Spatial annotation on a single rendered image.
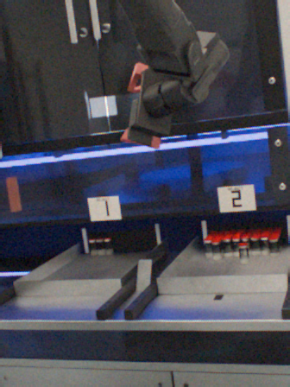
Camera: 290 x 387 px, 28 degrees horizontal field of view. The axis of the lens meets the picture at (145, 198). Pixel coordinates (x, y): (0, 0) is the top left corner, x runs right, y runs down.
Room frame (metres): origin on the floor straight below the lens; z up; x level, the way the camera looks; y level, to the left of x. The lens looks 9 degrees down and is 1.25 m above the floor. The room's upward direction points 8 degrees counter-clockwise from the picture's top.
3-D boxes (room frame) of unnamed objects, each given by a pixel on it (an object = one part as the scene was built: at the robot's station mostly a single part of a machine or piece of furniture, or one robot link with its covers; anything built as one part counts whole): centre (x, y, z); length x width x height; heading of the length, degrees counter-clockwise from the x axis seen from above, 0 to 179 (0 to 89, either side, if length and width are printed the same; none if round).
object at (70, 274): (1.37, 0.14, 0.90); 0.34 x 0.26 x 0.04; 160
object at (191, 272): (1.25, -0.18, 0.90); 0.34 x 0.26 x 0.04; 160
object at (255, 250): (1.33, -0.21, 0.91); 0.18 x 0.02 x 0.05; 70
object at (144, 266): (1.14, 0.04, 0.91); 0.14 x 0.03 x 0.06; 160
